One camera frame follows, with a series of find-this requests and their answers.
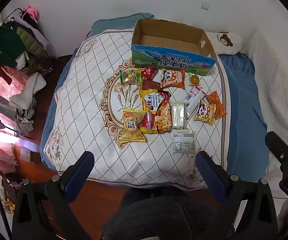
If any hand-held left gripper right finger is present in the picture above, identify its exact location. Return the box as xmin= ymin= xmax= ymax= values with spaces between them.
xmin=195 ymin=151 xmax=279 ymax=240

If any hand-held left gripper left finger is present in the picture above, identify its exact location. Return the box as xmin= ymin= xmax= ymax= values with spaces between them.
xmin=11 ymin=151 xmax=102 ymax=240

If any small panda snack packet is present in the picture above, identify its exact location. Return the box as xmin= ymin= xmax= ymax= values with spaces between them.
xmin=194 ymin=99 xmax=217 ymax=126

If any yellow chip packet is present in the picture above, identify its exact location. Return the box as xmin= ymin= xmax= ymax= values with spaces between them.
xmin=119 ymin=108 xmax=147 ymax=143

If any white red-label snack packet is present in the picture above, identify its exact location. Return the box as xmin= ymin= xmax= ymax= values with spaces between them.
xmin=186 ymin=85 xmax=207 ymax=119

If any large panda snack packet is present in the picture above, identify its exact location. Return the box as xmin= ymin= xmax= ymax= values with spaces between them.
xmin=160 ymin=69 xmax=186 ymax=89

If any brown snack packet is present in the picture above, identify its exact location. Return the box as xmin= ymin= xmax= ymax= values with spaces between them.
xmin=141 ymin=79 xmax=161 ymax=90

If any cardboard box with blue print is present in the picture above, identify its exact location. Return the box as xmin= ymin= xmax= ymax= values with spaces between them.
xmin=131 ymin=18 xmax=218 ymax=77

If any person's right hand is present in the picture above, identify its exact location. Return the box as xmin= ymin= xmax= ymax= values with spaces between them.
xmin=277 ymin=200 xmax=288 ymax=234

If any white pastry packet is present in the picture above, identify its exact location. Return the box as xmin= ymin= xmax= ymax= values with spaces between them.
xmin=171 ymin=130 xmax=197 ymax=154

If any blue bed sheet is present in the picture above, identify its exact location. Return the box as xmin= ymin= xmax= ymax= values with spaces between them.
xmin=40 ymin=51 xmax=269 ymax=180

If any clear wafer packet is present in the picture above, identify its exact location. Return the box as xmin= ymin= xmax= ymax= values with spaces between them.
xmin=171 ymin=102 xmax=190 ymax=130

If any white textured blanket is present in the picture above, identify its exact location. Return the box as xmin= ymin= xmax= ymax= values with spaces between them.
xmin=239 ymin=27 xmax=288 ymax=178

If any person's dark fleece clothing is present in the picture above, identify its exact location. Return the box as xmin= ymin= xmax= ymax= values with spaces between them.
xmin=101 ymin=187 xmax=222 ymax=240

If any orange snack packet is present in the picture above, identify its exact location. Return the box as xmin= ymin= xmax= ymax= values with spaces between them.
xmin=206 ymin=91 xmax=227 ymax=120

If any striped clothes pile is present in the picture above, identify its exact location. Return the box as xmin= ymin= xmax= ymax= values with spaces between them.
xmin=15 ymin=109 xmax=35 ymax=133

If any white diamond-pattern quilt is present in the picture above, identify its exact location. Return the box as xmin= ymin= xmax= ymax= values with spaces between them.
xmin=40 ymin=29 xmax=232 ymax=192

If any yellow red noodle packet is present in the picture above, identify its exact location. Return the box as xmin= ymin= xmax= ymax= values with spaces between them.
xmin=139 ymin=89 xmax=172 ymax=134

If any orange jelly cup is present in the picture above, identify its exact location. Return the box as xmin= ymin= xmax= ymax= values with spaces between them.
xmin=188 ymin=74 xmax=201 ymax=86

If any white garment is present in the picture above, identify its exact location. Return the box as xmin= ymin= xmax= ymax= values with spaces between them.
xmin=9 ymin=72 xmax=47 ymax=110

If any green candy packet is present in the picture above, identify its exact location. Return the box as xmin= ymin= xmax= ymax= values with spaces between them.
xmin=119 ymin=69 xmax=142 ymax=85

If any bear print pillow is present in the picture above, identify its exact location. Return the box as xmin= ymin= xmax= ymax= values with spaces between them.
xmin=205 ymin=30 xmax=243 ymax=55

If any small red snack packet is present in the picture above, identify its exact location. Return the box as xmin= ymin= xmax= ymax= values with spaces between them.
xmin=141 ymin=67 xmax=158 ymax=80

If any clothes rack with clothes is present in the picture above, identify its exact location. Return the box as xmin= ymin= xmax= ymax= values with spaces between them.
xmin=0 ymin=7 xmax=50 ymax=85

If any blue pillow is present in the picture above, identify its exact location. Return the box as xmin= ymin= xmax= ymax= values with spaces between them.
xmin=87 ymin=12 xmax=154 ymax=38

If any pink plush toy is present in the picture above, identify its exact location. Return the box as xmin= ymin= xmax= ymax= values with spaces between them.
xmin=22 ymin=4 xmax=39 ymax=18

